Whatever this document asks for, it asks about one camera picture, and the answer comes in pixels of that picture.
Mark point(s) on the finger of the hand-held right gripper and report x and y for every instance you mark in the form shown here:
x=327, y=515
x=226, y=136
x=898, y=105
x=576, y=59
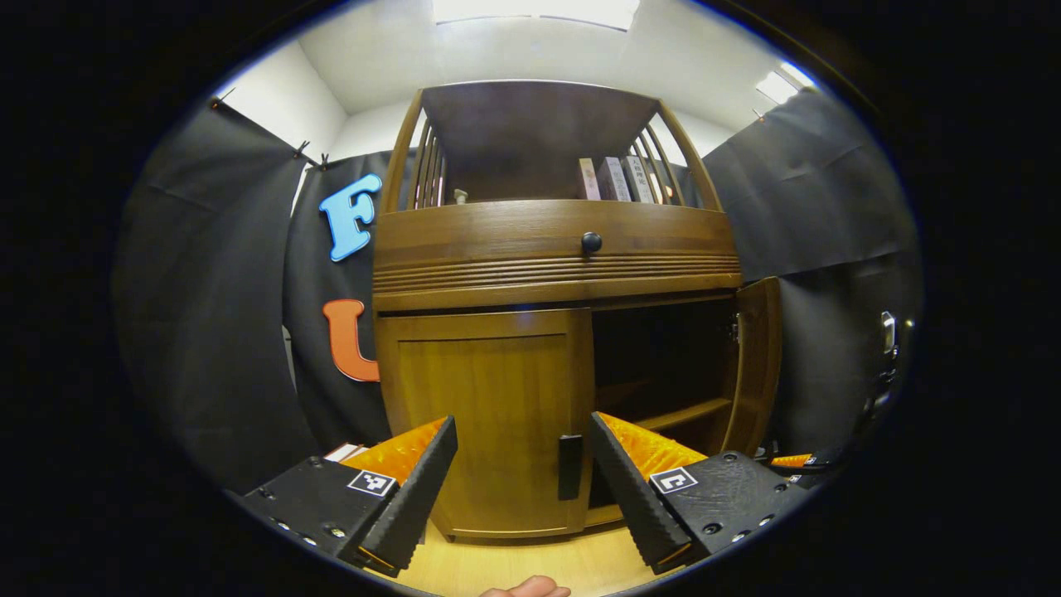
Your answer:
x=816, y=464

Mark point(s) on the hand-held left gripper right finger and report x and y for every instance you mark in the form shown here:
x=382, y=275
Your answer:
x=630, y=489

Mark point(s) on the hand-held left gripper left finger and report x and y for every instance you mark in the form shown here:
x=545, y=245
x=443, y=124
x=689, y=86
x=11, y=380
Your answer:
x=414, y=489

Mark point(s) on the wooden shoe cabinet door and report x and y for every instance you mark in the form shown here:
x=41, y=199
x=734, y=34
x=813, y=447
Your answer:
x=489, y=398
x=754, y=365

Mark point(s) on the wooden double-door shoe cabinet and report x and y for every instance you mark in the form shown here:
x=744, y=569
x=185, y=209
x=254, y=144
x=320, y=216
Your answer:
x=530, y=133

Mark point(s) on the wooden inner cabinet shelf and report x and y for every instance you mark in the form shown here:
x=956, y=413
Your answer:
x=688, y=413

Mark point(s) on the metal door hinge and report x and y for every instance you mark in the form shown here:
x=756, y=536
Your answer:
x=735, y=329

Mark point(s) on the wooden cabinet drawer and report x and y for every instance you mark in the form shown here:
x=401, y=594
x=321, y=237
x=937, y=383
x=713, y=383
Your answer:
x=497, y=240

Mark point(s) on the red-spined book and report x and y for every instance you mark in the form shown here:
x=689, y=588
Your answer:
x=341, y=453

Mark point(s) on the dark metal stand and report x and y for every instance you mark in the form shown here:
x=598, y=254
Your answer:
x=887, y=356

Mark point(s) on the black round drawer knob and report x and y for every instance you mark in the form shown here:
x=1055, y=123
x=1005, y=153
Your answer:
x=591, y=242

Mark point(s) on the black backdrop cloth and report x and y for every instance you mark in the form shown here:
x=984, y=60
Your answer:
x=207, y=290

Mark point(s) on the pink-spined book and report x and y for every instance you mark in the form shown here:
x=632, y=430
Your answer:
x=588, y=180

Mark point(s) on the ceiling light panel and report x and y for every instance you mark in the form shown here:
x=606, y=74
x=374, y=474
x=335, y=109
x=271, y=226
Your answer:
x=783, y=83
x=539, y=10

